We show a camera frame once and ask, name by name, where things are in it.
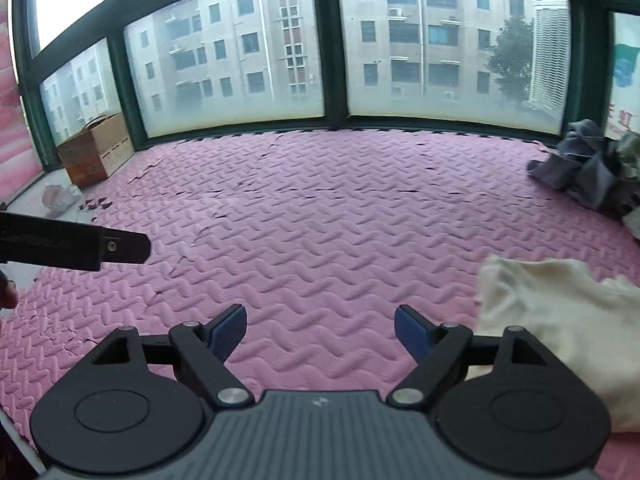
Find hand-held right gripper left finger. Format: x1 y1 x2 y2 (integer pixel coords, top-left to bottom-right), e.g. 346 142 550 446
90 304 251 408

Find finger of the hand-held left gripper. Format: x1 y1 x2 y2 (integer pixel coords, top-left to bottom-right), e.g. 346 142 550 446
0 211 152 272

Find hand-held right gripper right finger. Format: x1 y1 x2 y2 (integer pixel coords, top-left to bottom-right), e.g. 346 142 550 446
390 305 548 407

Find cream long-sleeved garment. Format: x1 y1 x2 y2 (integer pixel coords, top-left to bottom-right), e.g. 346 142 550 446
475 255 640 433

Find crumpled grey clothes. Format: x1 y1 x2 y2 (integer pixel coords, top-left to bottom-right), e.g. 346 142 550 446
527 119 628 213

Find person's left hand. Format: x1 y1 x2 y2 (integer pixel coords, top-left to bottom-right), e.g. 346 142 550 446
0 269 20 309

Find clear plastic bag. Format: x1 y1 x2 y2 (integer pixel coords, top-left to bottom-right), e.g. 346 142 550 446
40 182 83 216

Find brown cardboard box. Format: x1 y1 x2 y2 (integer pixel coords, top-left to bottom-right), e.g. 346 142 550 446
56 112 136 188

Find pink foam panel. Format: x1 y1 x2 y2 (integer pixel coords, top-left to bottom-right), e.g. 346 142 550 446
0 0 43 206

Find pink foam mat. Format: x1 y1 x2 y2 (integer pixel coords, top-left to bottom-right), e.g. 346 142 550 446
0 127 640 480

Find green tree outside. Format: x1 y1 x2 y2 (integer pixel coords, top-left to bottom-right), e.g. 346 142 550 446
487 15 536 106

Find grey apartment building outside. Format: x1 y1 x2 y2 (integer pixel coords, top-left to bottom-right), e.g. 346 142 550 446
40 0 538 133

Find white louvred air conditioner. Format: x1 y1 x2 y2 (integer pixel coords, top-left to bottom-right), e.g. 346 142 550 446
530 0 572 111

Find dark green window frame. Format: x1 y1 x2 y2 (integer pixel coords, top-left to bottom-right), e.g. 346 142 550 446
10 0 640 171

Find white wall poster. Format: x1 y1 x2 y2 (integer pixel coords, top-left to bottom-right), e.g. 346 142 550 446
605 12 640 138

